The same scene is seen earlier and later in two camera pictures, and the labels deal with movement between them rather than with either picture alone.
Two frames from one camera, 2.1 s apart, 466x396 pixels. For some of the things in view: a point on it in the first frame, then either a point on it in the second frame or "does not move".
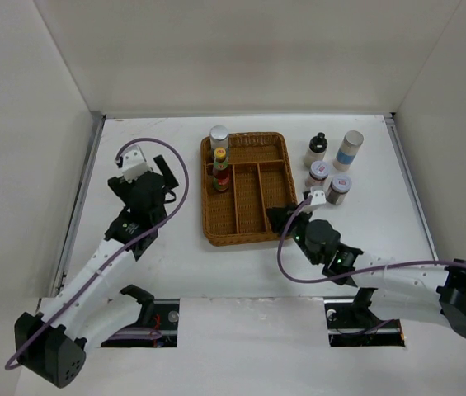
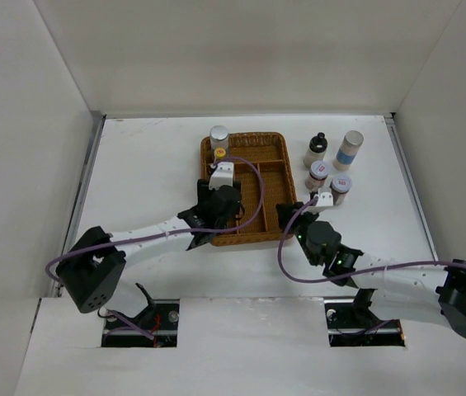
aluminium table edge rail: [62, 266] does not move
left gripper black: [123, 187] to [205, 193]
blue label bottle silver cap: [347, 150] does not move
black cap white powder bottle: [317, 146] does not move
